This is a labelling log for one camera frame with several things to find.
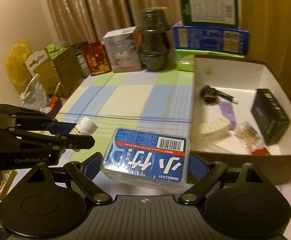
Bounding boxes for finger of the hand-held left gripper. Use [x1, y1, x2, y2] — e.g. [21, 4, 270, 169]
[8, 127, 95, 150]
[0, 104, 72, 134]

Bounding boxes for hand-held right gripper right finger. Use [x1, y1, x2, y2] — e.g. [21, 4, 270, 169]
[179, 152, 266, 203]

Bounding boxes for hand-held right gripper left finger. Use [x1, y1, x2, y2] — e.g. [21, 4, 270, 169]
[26, 152, 113, 205]

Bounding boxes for white pill bottle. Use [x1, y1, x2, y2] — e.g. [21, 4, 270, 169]
[69, 117, 98, 137]

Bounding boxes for white hair clip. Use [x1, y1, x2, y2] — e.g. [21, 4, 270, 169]
[199, 117, 232, 139]

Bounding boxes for blue floss picks box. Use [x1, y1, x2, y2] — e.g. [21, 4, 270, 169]
[100, 127, 191, 193]

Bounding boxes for bag of cotton swabs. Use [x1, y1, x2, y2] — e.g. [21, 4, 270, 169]
[234, 121, 263, 153]

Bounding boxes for purple tube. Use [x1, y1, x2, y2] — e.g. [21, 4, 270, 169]
[218, 101, 237, 130]

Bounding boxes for red snack packet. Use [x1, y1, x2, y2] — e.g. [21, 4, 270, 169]
[251, 147, 269, 155]

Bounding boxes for brown pinecone ball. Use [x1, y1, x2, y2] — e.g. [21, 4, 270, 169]
[200, 85, 219, 105]

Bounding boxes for green tube with white cap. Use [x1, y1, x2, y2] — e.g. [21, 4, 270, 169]
[214, 90, 239, 105]

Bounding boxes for black product box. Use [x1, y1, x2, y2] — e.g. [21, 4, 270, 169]
[250, 88, 291, 146]

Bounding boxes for brown cardboard box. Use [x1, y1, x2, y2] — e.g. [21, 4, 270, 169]
[185, 55, 291, 185]

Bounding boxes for checkered cloth desktop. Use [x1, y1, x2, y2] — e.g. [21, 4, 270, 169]
[56, 70, 291, 200]

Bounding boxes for dark red octagonal box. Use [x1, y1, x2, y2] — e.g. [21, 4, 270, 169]
[39, 96, 63, 118]

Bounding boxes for clear plastic bag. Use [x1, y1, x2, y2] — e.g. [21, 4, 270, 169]
[21, 74, 48, 109]

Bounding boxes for open cardboard box with clutter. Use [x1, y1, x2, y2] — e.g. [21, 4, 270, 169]
[0, 170, 18, 228]

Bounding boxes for tall brown cardboard carton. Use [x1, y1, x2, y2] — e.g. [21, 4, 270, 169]
[37, 44, 88, 98]

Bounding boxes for white carved chair back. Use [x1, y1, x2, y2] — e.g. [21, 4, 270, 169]
[24, 49, 50, 78]

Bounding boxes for yellow plastic bag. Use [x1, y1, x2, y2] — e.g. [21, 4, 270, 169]
[6, 40, 33, 88]

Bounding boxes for red gift box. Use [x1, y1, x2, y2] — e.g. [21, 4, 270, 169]
[80, 41, 111, 77]

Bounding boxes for green tissue packs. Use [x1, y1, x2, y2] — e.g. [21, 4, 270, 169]
[46, 42, 66, 55]

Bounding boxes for white humidifier box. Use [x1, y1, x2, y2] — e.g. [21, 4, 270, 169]
[102, 26, 143, 73]

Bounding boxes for green tissue pack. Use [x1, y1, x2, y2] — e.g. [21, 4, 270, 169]
[176, 49, 196, 72]

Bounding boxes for beige curtain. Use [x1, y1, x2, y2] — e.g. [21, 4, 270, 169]
[41, 0, 238, 50]

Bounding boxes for blue carton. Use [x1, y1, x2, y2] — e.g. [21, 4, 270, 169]
[172, 20, 250, 55]

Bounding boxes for green carton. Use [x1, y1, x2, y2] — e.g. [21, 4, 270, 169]
[180, 0, 239, 29]

